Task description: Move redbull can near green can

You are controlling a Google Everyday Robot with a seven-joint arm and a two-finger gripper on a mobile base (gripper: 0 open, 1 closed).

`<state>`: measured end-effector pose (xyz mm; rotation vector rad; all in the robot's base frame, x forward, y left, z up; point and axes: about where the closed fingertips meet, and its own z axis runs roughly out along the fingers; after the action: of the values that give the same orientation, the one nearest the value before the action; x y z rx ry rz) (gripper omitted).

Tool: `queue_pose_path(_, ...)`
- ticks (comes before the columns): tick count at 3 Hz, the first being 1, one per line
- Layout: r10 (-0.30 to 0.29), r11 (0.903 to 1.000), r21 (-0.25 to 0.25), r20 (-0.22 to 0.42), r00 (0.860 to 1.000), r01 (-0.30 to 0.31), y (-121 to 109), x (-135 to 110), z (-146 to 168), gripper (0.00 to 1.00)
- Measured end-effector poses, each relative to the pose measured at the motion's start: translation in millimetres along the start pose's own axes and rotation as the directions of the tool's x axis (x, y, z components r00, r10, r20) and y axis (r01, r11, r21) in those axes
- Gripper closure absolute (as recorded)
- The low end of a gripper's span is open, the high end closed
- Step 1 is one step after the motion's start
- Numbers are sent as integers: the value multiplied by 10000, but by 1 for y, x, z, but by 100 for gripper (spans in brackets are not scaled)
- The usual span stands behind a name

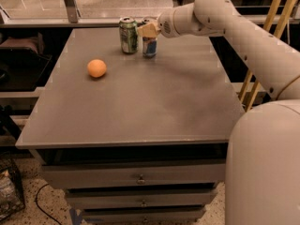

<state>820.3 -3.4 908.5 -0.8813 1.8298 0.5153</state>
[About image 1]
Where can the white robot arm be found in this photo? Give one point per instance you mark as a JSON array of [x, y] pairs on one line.
[[262, 180]]

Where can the dark chair at left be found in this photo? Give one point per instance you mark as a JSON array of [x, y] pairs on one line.
[[23, 64]]

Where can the orange fruit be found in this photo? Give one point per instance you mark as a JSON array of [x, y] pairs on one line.
[[96, 68]]

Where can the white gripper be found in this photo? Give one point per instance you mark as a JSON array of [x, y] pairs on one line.
[[165, 23]]

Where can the grey drawer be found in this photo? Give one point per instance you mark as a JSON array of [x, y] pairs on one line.
[[141, 198], [130, 175], [144, 215]]

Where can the black wire basket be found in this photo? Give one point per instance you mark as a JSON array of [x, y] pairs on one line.
[[11, 187]]

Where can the yellow wooden rack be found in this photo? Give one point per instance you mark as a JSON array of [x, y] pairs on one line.
[[281, 25]]

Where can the bottom grey drawer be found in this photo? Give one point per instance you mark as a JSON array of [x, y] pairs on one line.
[[144, 215]]

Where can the blue silver redbull can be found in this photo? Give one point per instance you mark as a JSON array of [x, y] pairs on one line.
[[149, 44]]

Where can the green soda can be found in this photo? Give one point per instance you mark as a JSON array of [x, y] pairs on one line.
[[128, 35]]

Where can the metal window rail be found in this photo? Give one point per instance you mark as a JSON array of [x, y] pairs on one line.
[[76, 13]]

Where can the top grey drawer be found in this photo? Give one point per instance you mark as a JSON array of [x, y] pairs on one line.
[[130, 175]]

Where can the middle grey drawer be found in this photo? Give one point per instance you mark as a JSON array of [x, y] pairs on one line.
[[141, 198]]

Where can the grey drawer cabinet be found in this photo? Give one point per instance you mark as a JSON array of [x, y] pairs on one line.
[[176, 106]]

